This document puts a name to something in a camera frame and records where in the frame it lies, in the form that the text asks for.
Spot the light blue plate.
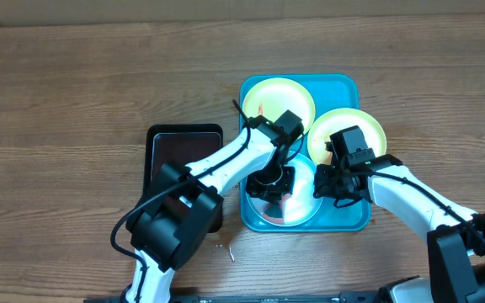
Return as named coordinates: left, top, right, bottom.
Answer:
left=241, top=154, right=322, bottom=232

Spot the yellow plate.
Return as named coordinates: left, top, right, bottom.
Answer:
left=242, top=77, right=316, bottom=134
left=307, top=108, right=386, bottom=165

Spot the teal orange sponge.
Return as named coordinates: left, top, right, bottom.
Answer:
left=262, top=201, right=285, bottom=226

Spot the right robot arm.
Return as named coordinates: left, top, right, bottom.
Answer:
left=314, top=155, right=485, bottom=302

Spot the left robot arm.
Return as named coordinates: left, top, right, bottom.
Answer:
left=112, top=111, right=304, bottom=302

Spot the teal plastic tray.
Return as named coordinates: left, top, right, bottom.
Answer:
left=240, top=74, right=371, bottom=232

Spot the black rectangular tray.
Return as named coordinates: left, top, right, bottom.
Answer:
left=142, top=123, right=224, bottom=234

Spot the yellow plate top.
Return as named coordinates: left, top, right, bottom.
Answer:
left=242, top=77, right=316, bottom=134

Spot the black base frame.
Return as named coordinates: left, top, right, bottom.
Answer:
left=83, top=278, right=433, bottom=303

